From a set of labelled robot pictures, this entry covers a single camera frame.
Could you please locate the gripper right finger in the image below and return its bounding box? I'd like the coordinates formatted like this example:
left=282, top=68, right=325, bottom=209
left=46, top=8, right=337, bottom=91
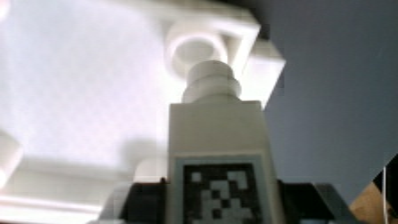
left=278, top=182, right=362, bottom=224

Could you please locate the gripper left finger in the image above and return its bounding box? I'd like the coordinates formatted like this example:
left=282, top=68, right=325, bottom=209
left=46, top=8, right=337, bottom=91
left=86, top=178, right=166, bottom=224

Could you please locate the white square tabletop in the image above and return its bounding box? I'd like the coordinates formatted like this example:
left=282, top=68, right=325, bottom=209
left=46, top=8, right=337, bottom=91
left=0, top=0, right=284, bottom=224

